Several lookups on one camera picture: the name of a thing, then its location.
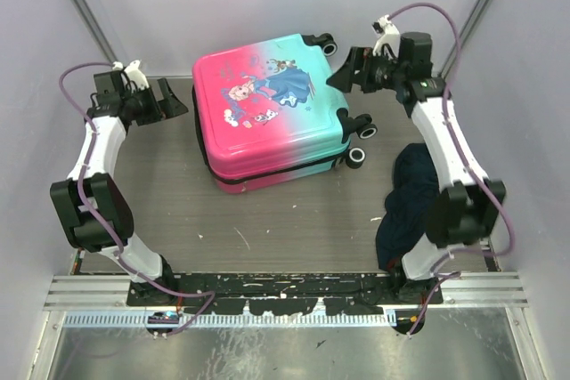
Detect white slotted cable duct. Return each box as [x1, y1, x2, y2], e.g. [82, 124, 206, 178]
[63, 310, 396, 328]

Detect aluminium frame rail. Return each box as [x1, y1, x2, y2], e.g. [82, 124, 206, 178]
[44, 271, 529, 311]

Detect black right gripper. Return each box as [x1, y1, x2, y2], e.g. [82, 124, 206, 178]
[326, 46, 406, 94]

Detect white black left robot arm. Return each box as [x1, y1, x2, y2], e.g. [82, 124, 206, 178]
[50, 60, 188, 305]

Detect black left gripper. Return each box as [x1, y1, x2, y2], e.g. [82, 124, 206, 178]
[122, 78, 187, 126]

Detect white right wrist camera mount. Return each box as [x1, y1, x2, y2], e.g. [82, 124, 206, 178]
[372, 14, 400, 56]

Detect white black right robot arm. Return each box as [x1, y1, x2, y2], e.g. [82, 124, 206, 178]
[326, 32, 506, 303]

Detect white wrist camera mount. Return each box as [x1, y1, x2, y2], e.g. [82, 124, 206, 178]
[112, 60, 151, 91]
[372, 14, 400, 56]

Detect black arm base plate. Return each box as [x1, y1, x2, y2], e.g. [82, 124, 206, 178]
[126, 272, 436, 316]

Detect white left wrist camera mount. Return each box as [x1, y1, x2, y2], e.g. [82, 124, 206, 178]
[112, 60, 151, 91]

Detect navy garment with red trim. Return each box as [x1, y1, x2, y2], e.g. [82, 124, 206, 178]
[375, 143, 439, 271]

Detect pink teal suitcase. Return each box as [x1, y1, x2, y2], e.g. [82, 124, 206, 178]
[192, 33, 378, 194]

